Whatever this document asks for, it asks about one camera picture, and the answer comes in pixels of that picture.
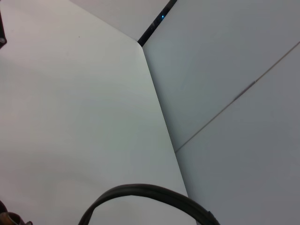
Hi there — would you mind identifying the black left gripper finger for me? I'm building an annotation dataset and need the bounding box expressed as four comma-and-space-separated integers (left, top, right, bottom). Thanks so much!
0, 9, 8, 49

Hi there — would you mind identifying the black cast iron teapot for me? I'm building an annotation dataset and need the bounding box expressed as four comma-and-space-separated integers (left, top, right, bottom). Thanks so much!
0, 184, 221, 225

